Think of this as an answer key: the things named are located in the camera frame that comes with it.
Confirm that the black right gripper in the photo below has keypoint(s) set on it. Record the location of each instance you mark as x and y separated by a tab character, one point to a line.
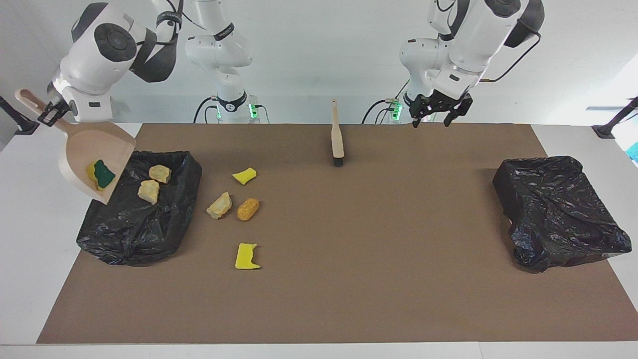
62	107

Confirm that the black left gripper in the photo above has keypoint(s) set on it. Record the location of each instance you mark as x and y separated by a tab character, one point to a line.
441	101

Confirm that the beige plastic dustpan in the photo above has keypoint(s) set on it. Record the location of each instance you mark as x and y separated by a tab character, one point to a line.
84	149

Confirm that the green yellow scouring sponge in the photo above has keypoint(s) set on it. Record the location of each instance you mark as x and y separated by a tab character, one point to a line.
103	174

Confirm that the beige hand brush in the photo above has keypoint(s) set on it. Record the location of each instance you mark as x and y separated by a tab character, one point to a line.
337	144

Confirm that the toy croissant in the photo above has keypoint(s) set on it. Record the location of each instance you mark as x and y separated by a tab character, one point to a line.
160	173
148	192

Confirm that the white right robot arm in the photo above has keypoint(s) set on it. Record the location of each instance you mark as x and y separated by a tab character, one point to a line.
104	60

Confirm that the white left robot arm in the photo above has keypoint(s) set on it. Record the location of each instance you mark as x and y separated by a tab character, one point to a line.
478	35

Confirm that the black trash bag bin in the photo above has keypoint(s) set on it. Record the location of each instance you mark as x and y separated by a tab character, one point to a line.
558	214
139	224

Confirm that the pale yellow sponge chunk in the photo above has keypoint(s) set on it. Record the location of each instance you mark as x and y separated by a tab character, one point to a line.
219	206

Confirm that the yellow sponge wedge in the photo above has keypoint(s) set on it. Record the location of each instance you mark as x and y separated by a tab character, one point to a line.
244	176

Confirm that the teal object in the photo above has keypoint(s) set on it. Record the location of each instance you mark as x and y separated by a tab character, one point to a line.
634	152

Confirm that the orange fried croquette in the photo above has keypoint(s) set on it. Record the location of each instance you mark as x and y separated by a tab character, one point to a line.
247	209

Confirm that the brown table mat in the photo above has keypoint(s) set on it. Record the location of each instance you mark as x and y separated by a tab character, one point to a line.
349	309

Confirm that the yellow notched sponge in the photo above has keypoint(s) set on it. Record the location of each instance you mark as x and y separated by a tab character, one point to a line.
245	258

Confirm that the black camera stand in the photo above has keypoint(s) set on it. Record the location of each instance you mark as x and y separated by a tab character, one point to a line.
20	122
610	127

